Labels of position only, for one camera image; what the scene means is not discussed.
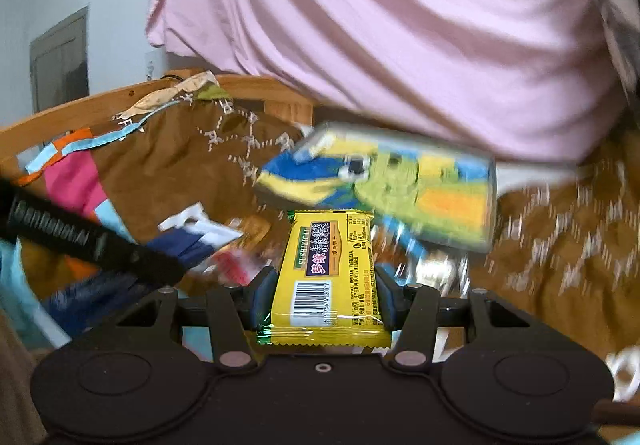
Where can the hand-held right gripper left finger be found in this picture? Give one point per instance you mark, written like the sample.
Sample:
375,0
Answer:
264,297

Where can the wooden bed frame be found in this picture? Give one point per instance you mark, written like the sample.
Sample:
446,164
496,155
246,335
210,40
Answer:
262,92

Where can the beige cloth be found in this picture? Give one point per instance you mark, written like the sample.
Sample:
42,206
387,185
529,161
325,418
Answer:
17,390

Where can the silver snack packet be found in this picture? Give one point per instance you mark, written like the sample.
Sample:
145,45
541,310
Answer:
440,270

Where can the brown printed blanket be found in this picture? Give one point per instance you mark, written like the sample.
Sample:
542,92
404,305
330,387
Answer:
180,165

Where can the white and blue snack packet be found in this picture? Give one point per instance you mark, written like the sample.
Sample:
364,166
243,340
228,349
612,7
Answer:
195,232

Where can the cartoon printed tray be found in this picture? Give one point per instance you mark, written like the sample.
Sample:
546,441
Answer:
400,185

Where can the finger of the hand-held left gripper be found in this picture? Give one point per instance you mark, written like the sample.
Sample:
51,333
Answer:
150,262

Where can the grey patterned cloth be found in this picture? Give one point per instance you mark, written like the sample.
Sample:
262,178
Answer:
617,10

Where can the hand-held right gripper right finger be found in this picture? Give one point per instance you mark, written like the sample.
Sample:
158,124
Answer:
383,296

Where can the yellow snack packet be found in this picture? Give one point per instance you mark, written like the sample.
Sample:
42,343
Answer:
325,270

